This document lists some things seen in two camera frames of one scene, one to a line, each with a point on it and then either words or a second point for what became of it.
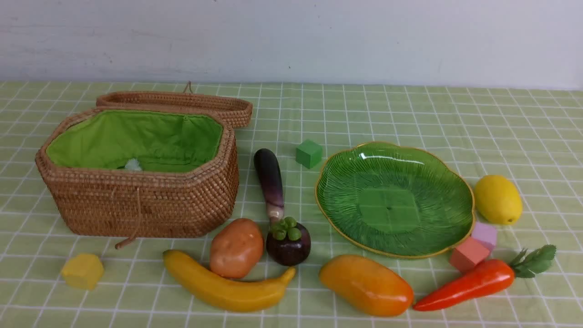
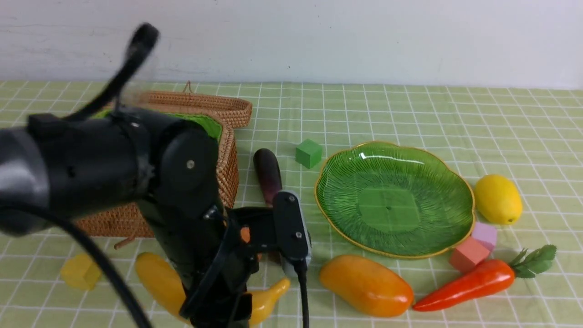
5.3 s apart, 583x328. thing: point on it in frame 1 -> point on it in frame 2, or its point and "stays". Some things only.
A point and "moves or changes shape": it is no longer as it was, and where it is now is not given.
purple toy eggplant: (268, 173) stays
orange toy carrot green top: (491, 276) stays
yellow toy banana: (222, 293) moves or changes shape
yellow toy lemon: (498, 199) stays
